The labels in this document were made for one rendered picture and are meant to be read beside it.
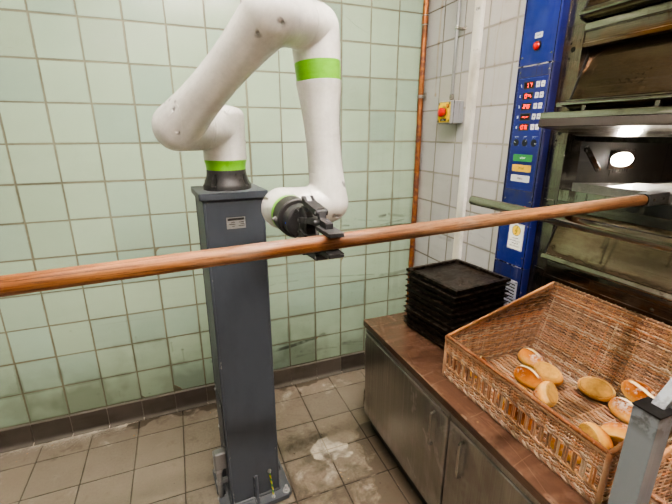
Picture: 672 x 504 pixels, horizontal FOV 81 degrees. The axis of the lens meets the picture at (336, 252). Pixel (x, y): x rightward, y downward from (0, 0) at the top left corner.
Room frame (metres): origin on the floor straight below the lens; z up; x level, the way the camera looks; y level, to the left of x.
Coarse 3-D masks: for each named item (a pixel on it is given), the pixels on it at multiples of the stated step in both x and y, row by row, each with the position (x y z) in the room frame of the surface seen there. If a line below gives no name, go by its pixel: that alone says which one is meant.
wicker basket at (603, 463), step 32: (544, 288) 1.31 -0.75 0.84; (480, 320) 1.20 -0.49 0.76; (512, 320) 1.27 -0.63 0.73; (544, 320) 1.31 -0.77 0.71; (608, 320) 1.13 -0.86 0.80; (640, 320) 1.06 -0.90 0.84; (448, 352) 1.14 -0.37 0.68; (480, 352) 1.21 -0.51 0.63; (512, 352) 1.28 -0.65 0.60; (544, 352) 1.25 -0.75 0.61; (576, 352) 1.16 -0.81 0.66; (608, 352) 1.09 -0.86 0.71; (640, 352) 1.02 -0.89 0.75; (480, 384) 1.09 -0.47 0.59; (512, 384) 0.90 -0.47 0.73; (576, 384) 1.10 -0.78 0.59; (512, 416) 0.89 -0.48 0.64; (544, 416) 0.80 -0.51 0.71; (576, 416) 0.94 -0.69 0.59; (608, 416) 0.95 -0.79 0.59; (544, 448) 0.79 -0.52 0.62; (576, 480) 0.73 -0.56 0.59; (608, 480) 0.67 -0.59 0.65
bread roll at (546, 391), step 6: (540, 384) 1.01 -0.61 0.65; (546, 384) 1.00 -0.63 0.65; (552, 384) 1.02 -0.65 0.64; (534, 390) 1.01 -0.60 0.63; (540, 390) 0.99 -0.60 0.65; (546, 390) 0.98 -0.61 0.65; (552, 390) 1.00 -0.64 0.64; (540, 396) 0.97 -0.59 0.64; (546, 396) 0.96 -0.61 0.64; (552, 396) 0.98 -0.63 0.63; (546, 402) 0.96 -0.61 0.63; (552, 402) 0.96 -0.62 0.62
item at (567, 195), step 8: (560, 192) 1.38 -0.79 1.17; (568, 192) 1.35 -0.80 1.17; (576, 192) 1.33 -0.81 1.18; (560, 200) 1.38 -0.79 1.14; (568, 200) 1.35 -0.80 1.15; (576, 200) 1.32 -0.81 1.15; (584, 200) 1.30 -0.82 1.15; (592, 200) 1.27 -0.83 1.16; (624, 208) 1.17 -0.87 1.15; (632, 208) 1.15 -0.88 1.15; (640, 208) 1.13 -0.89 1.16; (648, 208) 1.11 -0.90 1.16; (656, 208) 1.10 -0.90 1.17; (664, 208) 1.08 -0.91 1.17; (656, 216) 1.09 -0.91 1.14; (664, 216) 1.07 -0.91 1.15
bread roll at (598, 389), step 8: (584, 384) 1.03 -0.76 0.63; (592, 384) 1.02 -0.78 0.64; (600, 384) 1.02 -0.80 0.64; (608, 384) 1.01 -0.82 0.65; (584, 392) 1.02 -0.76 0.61; (592, 392) 1.01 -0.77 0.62; (600, 392) 1.00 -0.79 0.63; (608, 392) 0.99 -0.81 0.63; (600, 400) 0.99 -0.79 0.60; (608, 400) 0.99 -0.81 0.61
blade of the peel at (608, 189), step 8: (576, 184) 1.33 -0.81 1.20; (584, 184) 1.31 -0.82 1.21; (592, 184) 1.38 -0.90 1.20; (600, 184) 1.40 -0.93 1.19; (608, 184) 1.42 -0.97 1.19; (616, 184) 1.43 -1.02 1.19; (624, 184) 1.45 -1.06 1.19; (632, 184) 1.44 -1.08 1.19; (640, 184) 1.44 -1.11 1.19; (648, 184) 1.44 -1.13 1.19; (584, 192) 1.30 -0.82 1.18; (592, 192) 1.28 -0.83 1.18; (600, 192) 1.26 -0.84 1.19; (608, 192) 1.23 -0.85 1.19; (616, 192) 1.21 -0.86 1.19; (624, 192) 1.19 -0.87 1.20; (632, 192) 1.17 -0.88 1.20; (640, 192) 1.15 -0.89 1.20
